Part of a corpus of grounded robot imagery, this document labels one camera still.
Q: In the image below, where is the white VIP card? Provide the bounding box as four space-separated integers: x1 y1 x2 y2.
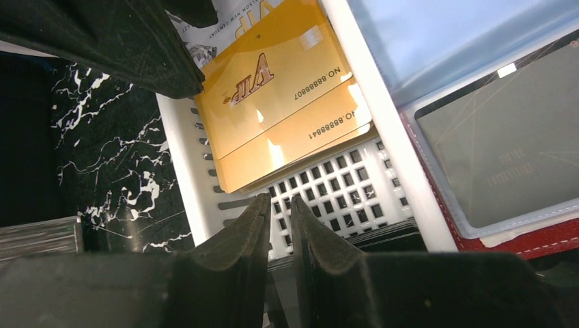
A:
168 0 283 68

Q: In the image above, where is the black plastic toolbox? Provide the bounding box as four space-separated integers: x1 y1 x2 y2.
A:
1 216 85 267

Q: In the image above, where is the black VIP card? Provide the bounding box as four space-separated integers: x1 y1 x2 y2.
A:
413 31 578 239

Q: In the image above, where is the white plastic basket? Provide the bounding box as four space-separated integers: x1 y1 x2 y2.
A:
157 1 457 259

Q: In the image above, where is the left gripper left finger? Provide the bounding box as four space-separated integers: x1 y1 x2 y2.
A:
1 193 271 327

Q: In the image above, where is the red leather card holder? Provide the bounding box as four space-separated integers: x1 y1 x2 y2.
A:
348 1 578 259

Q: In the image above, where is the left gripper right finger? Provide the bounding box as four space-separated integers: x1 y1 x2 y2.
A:
291 196 566 327

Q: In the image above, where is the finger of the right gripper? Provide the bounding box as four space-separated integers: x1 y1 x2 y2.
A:
1 1 218 99

